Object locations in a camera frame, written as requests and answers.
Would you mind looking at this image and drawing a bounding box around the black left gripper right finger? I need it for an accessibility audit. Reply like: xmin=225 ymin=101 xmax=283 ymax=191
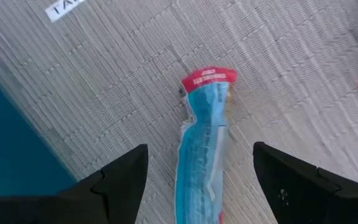
xmin=252 ymin=142 xmax=358 ymax=224

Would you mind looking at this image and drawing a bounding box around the blue plastic bin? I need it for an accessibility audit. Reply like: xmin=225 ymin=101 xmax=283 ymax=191
xmin=0 ymin=63 xmax=77 ymax=197

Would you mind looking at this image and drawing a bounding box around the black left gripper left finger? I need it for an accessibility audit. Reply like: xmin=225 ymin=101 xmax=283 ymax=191
xmin=0 ymin=144 xmax=149 ymax=224

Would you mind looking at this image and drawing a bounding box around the grey woven mat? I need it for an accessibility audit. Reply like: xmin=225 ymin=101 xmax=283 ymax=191
xmin=0 ymin=0 xmax=358 ymax=224

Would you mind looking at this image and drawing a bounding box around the white label tape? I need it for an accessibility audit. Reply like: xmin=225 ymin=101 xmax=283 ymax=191
xmin=44 ymin=0 xmax=85 ymax=23

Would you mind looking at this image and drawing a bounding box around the blue red-ended granola bar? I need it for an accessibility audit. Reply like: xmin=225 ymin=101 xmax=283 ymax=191
xmin=174 ymin=65 xmax=238 ymax=224

